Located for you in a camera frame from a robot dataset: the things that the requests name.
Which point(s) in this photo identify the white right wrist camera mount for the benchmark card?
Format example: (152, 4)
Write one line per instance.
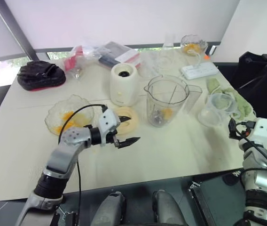
(265, 129)

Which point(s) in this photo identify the green cloth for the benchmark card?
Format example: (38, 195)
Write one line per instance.
(239, 103)

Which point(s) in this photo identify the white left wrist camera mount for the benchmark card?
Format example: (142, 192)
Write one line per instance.
(107, 120)

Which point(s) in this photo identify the white orange small device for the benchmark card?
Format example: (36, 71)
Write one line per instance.
(211, 51)

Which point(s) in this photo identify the clear blender jar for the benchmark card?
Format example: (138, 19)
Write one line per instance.
(166, 99)

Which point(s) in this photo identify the white power strip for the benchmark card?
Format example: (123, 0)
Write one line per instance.
(199, 70)

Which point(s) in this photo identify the clear plastic measuring cup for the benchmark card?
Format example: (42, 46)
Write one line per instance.
(214, 110)

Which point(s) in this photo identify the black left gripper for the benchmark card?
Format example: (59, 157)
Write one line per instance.
(113, 139)

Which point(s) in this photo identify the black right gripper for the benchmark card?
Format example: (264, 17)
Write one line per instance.
(233, 129)

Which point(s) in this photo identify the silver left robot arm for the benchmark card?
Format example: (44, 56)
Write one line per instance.
(63, 155)

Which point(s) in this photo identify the black flat case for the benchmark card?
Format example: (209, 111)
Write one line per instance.
(214, 200)

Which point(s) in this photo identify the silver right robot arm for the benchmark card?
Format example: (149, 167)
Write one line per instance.
(262, 181)

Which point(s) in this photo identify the scalloped glass bowl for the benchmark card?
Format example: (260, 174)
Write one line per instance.
(53, 118)

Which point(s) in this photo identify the black padded glove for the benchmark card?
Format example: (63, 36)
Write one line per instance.
(41, 75)

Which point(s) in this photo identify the orange segment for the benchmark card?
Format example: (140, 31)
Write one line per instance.
(66, 115)
(71, 124)
(57, 129)
(167, 113)

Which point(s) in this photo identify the cream blender jar lid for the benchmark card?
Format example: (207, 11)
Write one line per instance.
(133, 122)

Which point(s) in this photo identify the black bag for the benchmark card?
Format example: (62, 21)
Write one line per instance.
(260, 80)

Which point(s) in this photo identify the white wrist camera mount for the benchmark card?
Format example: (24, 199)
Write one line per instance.
(107, 120)
(265, 129)

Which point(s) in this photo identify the black red box in plastic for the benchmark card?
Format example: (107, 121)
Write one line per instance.
(119, 55)

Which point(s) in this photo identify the small glass bowl with oranges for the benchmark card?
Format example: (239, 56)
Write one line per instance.
(193, 44)

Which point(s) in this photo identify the clear bag with red item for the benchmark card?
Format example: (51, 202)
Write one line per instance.
(76, 60)

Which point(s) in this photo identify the clear glass flask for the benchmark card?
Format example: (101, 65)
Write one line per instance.
(168, 46)

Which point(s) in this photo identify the dark rounded grey shape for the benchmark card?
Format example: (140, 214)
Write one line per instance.
(110, 209)
(168, 208)

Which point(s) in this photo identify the black window frame post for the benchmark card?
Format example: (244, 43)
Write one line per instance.
(16, 28)

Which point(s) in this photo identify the cream blender base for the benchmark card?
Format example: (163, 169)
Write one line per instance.
(124, 87)

